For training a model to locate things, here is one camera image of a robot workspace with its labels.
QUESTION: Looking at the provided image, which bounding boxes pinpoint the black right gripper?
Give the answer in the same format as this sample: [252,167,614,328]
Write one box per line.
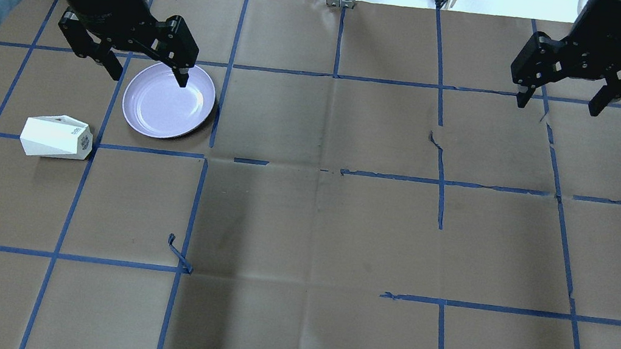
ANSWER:
[511,22,621,117]

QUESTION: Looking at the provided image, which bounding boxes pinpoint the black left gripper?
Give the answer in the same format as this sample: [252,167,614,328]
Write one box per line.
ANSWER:
[58,0,200,88]

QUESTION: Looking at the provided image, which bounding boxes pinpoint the white faceted cup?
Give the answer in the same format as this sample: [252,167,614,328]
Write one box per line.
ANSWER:
[19,115,94,160]

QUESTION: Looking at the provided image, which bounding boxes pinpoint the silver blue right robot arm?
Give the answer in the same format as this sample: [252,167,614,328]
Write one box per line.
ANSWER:
[511,0,621,117]

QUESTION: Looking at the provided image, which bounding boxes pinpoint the lavender round plate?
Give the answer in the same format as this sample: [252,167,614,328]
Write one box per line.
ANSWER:
[121,63,217,139]

